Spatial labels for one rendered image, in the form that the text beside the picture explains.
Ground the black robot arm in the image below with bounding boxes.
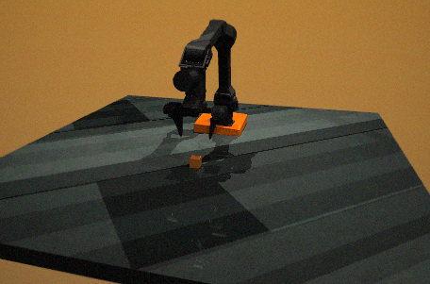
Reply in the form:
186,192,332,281
173,19,239,126

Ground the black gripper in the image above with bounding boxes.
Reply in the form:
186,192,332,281
163,87,228,139

